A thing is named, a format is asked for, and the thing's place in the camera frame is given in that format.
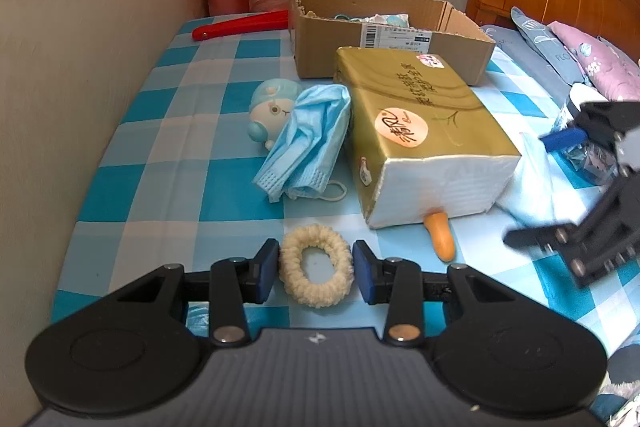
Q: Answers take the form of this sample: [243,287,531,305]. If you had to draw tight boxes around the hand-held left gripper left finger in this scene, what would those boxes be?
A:
[107,238,281,348]

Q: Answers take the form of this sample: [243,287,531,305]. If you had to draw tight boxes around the white cloth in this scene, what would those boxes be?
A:
[495,132,568,228]

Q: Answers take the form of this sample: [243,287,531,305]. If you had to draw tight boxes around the blue patterned bed sheet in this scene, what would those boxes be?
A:
[480,24,640,427]

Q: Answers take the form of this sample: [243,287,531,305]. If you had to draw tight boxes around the clear jar with white lid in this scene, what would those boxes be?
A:
[552,83,623,185]

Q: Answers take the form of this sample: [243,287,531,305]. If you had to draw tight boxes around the teal hooded plush toy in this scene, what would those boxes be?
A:
[248,78,297,151]

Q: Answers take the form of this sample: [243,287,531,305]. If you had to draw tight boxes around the light blue face mask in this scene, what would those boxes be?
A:
[252,84,352,204]
[364,13,412,28]

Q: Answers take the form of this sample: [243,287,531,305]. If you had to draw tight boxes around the small orange rubber piece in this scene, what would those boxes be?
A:
[423,212,457,264]

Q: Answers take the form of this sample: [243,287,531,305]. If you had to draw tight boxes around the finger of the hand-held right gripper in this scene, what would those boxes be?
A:
[502,174,640,290]
[539,101,640,175]

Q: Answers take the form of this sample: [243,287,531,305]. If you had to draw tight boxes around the blue white checkered tablecloth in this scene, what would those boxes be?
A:
[52,14,640,358]

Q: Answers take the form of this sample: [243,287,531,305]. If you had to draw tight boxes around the cream fuzzy scrunchie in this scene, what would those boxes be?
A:
[278,223,355,309]

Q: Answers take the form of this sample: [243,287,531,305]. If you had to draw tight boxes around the brown cardboard box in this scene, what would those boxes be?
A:
[287,0,497,86]

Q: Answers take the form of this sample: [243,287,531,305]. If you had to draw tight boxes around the pink floral pillow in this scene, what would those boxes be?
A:
[547,21,640,102]

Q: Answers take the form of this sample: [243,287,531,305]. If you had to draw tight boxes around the gold tissue pack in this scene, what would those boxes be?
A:
[334,46,523,230]

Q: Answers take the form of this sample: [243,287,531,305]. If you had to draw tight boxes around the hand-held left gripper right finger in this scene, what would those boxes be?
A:
[352,239,526,348]

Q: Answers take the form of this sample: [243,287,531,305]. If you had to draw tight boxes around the red plastic tool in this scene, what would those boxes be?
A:
[192,10,290,41]

